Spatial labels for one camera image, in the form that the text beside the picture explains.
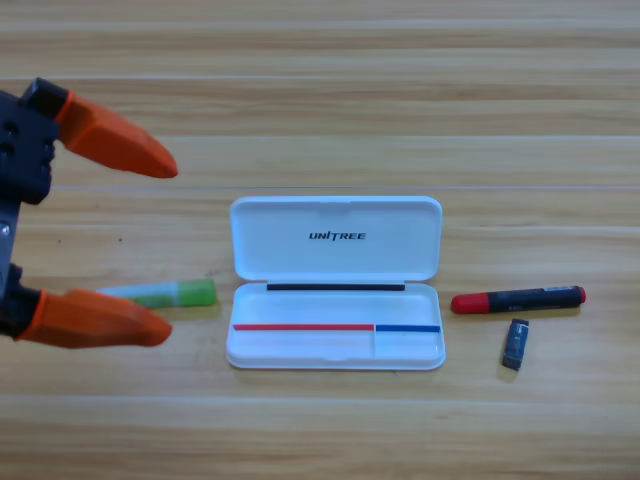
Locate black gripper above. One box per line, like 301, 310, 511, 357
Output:
0, 77, 180, 341

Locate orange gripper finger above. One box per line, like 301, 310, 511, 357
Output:
14, 288, 174, 349

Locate green glue stick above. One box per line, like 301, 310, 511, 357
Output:
94, 278, 219, 310

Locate black eraser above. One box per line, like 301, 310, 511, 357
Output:
501, 318, 530, 372

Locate red and black marker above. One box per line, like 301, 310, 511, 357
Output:
450, 285, 587, 315

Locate white Unitree pencil case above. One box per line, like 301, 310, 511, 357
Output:
225, 195, 447, 371

